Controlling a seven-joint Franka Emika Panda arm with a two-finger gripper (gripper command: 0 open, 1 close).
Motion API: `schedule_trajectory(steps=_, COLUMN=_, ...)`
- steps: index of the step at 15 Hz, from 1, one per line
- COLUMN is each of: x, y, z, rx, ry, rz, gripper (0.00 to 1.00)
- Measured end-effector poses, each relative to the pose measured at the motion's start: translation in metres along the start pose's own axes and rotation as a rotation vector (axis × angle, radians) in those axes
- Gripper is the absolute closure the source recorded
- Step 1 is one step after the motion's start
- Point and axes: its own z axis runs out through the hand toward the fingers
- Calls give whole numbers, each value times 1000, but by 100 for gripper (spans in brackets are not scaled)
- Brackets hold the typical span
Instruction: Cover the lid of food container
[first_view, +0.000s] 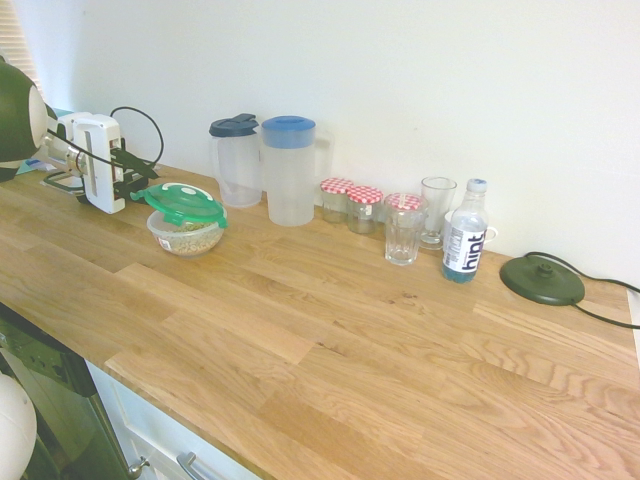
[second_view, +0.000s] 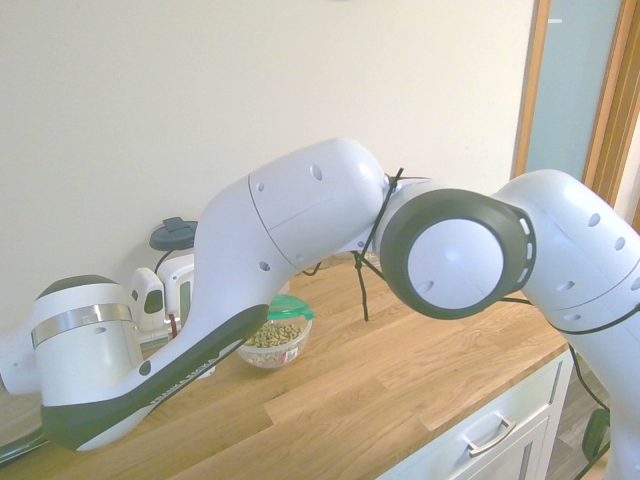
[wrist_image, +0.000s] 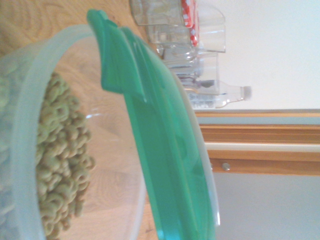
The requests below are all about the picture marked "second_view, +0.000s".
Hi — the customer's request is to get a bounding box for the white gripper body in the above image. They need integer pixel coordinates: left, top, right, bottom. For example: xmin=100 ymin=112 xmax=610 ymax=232
xmin=157 ymin=253 xmax=196 ymax=329

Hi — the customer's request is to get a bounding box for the green round container lid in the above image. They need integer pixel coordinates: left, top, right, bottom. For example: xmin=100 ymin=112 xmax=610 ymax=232
xmin=267 ymin=293 xmax=316 ymax=321

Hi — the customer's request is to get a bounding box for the clear cereal food container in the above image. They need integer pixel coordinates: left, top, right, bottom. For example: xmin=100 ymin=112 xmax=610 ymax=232
xmin=235 ymin=314 xmax=314 ymax=370

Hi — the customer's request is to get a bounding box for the grey door panel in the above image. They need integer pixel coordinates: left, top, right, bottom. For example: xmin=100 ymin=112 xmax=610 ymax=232
xmin=527 ymin=0 xmax=626 ymax=184

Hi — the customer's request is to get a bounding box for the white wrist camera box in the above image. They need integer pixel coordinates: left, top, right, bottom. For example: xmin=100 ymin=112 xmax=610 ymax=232
xmin=130 ymin=267 xmax=166 ymax=332

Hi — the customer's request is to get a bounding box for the white drawer with metal handle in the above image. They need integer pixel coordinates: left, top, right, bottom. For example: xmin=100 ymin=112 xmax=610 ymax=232
xmin=369 ymin=344 xmax=574 ymax=480

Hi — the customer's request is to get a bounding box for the metal drawer handle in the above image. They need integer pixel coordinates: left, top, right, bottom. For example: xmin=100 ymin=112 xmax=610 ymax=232
xmin=462 ymin=414 xmax=517 ymax=457

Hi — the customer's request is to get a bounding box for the wooden door frame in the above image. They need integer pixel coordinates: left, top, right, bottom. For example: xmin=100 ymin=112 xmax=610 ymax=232
xmin=510 ymin=0 xmax=640 ymax=221

